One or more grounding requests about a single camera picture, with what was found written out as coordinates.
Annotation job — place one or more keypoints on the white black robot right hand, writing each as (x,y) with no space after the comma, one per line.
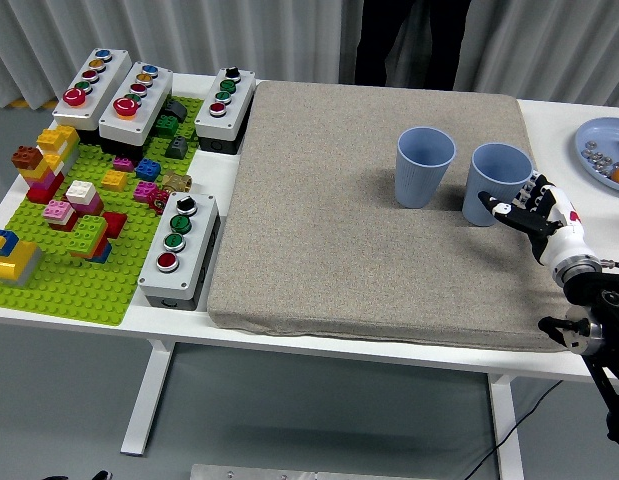
(564,240)

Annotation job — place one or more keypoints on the white four-button control box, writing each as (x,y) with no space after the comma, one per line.
(199,250)
(239,100)

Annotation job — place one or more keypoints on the yellow white green brick stack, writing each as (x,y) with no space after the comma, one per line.
(59,137)

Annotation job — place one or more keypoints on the black white robot left hand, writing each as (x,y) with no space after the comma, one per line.
(102,476)

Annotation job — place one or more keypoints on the blue yellow grey brick stack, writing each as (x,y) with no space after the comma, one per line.
(16,262)

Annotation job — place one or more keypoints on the flat magenta brick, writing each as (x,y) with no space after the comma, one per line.
(123,164)

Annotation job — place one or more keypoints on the white pleated curtain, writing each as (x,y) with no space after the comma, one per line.
(239,30)

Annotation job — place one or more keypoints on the light blue plate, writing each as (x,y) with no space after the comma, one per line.
(601,132)

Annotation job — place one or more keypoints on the white five-button control box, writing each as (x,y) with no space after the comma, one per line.
(111,75)
(156,100)

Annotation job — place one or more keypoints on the dark grey sloped brick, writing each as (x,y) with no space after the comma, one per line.
(176,110)

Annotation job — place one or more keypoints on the brown yellow red brick tower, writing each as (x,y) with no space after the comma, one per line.
(39,182)

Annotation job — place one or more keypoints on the green studded baseplate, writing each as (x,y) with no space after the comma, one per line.
(64,300)

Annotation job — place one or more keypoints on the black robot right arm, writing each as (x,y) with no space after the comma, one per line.
(604,300)

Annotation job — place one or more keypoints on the green orange blue brick stack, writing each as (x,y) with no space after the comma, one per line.
(89,235)

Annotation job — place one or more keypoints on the white pink brick stack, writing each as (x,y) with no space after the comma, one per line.
(84,197)

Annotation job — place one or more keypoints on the white table leg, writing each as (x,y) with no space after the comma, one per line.
(506,430)
(149,395)

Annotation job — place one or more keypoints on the grey-brown padded mat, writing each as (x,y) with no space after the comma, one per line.
(339,225)

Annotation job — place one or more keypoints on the light blue ribbed cup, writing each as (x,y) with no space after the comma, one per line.
(419,185)
(489,190)

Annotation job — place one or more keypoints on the square magenta brick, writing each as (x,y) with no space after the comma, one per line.
(145,191)

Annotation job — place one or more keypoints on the person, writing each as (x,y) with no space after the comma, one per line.
(414,45)

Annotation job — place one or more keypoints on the dark green brick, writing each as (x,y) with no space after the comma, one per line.
(166,126)

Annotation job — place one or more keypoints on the pink red brick stack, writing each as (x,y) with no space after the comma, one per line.
(59,215)

